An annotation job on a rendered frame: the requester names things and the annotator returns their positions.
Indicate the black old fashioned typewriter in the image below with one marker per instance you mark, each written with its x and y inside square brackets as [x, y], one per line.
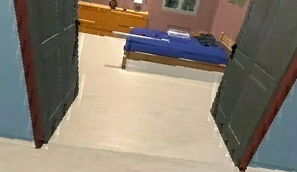
[207, 39]

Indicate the orange wooden chest of drawers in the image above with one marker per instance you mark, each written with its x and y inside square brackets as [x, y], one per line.
[110, 19]

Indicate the white table lamp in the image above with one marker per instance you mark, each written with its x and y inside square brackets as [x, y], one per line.
[138, 2]

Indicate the round black alarm clock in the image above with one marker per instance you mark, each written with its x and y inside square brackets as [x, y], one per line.
[113, 3]

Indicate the dark grey room door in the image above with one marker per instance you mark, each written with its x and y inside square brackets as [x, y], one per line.
[44, 31]
[260, 76]

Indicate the blue bed with wooden frame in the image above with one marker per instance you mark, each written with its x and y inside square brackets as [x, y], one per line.
[176, 49]

